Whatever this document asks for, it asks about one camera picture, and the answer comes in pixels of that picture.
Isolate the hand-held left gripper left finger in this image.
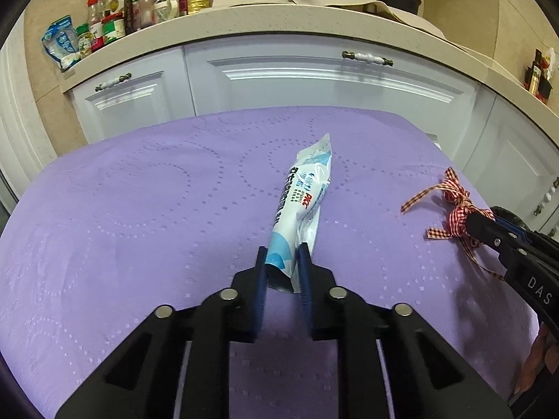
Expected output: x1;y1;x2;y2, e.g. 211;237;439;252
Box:
55;247;267;419

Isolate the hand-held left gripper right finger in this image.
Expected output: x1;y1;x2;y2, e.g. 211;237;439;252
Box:
298;244;512;419

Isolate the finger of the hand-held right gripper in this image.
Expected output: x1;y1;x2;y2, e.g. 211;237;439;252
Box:
465;213;525;274
495;222;532;244

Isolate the red checked ribbon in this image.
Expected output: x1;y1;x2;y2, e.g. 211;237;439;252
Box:
400;166;508;281

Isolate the white blue snack wrapper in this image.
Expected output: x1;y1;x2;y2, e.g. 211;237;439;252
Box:
266;133;334;295

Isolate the person's right hand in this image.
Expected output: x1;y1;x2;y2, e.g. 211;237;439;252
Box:
514;323;553;398

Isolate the purple tablecloth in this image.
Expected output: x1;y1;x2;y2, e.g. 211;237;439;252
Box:
0;107;543;419

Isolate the dark glass bottle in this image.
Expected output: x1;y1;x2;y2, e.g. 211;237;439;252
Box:
525;49;543;93

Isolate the white kitchen cabinet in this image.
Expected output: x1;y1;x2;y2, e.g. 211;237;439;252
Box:
0;37;559;238

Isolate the black pot with lid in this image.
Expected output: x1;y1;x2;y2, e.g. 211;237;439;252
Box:
371;0;422;15

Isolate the beige paper stove cover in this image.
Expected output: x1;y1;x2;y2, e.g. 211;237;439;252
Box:
213;0;443;41

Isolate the row of condiment jars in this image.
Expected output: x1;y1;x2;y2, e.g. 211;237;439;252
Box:
75;0;181;57

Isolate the blue white packet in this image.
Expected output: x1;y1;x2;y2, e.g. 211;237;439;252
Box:
41;15;82;73

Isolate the long white drawer handle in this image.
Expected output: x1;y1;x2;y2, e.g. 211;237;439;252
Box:
341;51;394;68

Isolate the short white drawer handle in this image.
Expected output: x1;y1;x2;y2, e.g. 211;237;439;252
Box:
93;73;132;93

